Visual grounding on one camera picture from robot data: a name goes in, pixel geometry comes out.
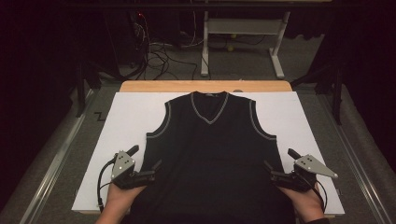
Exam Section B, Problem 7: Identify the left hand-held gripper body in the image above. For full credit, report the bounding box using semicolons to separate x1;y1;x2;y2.
110;145;143;190

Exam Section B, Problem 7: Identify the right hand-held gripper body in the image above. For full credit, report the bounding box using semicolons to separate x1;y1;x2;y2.
288;147;339;192

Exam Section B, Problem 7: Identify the dark navy knit vest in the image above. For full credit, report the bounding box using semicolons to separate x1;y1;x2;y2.
129;91;297;224

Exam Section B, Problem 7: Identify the person's left hand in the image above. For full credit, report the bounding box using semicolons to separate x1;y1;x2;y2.
104;183;147;217

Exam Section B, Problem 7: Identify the person's right hand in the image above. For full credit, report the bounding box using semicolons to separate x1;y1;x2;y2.
278;183;325;222

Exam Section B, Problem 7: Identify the white table cover sheet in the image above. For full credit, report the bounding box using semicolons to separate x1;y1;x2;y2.
71;91;346;217

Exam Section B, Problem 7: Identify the black stand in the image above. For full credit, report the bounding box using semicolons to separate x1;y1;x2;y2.
290;60;345;126
74;60;104;119

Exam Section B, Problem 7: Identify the wooden table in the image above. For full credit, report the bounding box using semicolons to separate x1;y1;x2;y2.
78;79;337;218

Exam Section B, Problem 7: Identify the white metal stand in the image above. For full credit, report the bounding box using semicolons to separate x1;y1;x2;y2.
200;10;291;79

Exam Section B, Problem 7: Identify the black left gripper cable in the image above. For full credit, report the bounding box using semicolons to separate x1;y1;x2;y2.
96;158;118;213

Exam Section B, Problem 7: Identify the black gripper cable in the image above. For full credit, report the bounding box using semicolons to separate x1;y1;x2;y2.
96;158;118;213
306;175;329;215

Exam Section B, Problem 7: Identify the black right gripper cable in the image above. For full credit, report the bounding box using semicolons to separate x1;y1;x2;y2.
306;175;329;215

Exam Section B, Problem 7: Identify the metal floor rail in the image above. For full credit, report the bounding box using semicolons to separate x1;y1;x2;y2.
18;89;95;224
317;92;390;224

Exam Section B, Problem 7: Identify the tangle of floor cables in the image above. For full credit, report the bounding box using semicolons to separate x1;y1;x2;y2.
132;11;200;80

